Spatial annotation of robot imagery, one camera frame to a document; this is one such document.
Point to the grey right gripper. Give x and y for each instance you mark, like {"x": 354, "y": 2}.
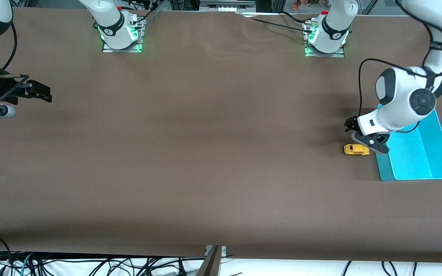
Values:
{"x": 3, "y": 92}

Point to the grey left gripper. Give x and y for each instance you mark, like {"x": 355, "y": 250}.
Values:
{"x": 350, "y": 124}

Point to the yellow toy beetle car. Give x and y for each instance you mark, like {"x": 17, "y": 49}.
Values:
{"x": 356, "y": 149}

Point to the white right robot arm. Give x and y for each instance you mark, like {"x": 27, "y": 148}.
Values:
{"x": 109, "y": 23}

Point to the cyan plastic bin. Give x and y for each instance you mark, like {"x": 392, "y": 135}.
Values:
{"x": 416, "y": 161}

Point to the brown table cover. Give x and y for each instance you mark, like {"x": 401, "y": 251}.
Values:
{"x": 221, "y": 153}

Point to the orange plastic item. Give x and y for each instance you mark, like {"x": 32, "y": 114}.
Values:
{"x": 297, "y": 4}

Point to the grey power strip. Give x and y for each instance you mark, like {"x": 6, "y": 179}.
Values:
{"x": 226, "y": 4}

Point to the dark metal table leg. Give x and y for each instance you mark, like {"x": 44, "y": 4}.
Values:
{"x": 210, "y": 266}

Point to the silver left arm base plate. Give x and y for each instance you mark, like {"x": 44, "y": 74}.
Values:
{"x": 326, "y": 55}

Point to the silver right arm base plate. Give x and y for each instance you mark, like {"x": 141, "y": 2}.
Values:
{"x": 123, "y": 49}

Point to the silver table bracket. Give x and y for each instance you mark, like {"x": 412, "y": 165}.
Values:
{"x": 224, "y": 251}

